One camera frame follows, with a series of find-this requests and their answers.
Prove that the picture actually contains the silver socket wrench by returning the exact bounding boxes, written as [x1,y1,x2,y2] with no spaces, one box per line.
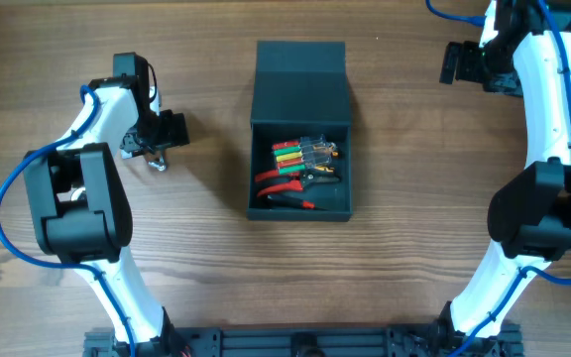
[120,150,168,172]

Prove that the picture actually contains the black red screwdriver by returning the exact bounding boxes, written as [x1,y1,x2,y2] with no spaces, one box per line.
[265,194,322,210]

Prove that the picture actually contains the red handled pruning shears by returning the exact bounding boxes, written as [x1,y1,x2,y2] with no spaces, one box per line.
[254,169,341,197]

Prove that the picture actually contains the dark green box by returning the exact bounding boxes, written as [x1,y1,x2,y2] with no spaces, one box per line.
[247,41,353,222]

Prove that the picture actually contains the precision screwdriver set pack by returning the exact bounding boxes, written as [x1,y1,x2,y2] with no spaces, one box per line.
[272,134,329,174]

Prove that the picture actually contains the orange black needle nose pliers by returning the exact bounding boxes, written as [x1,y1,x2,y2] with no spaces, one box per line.
[314,142,340,175]

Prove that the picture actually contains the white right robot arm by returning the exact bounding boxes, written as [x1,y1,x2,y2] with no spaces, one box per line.
[433,1,571,355]

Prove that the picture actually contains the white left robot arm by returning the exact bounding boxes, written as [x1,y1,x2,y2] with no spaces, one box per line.
[23,53,189,356]

